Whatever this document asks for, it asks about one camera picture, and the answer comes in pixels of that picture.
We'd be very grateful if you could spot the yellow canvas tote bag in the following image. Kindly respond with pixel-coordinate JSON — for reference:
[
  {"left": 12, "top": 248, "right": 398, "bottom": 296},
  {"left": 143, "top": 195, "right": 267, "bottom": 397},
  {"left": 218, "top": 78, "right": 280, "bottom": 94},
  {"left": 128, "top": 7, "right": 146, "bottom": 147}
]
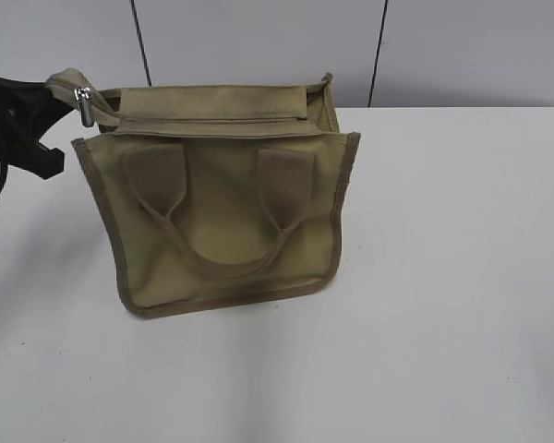
[{"left": 46, "top": 68, "right": 360, "bottom": 318}]

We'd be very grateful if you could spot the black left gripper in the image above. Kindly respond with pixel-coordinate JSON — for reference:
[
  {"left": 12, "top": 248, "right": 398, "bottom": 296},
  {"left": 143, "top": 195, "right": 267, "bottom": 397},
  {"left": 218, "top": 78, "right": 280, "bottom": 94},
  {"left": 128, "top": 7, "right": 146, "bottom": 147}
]
[{"left": 0, "top": 78, "right": 72, "bottom": 194}]

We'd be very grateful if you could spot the silver zipper pull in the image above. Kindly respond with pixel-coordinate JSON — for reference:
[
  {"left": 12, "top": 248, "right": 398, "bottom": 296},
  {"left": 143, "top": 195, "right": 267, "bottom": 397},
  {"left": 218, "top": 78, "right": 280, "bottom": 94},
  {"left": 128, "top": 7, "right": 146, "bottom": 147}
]
[{"left": 74, "top": 87, "right": 95, "bottom": 127}]

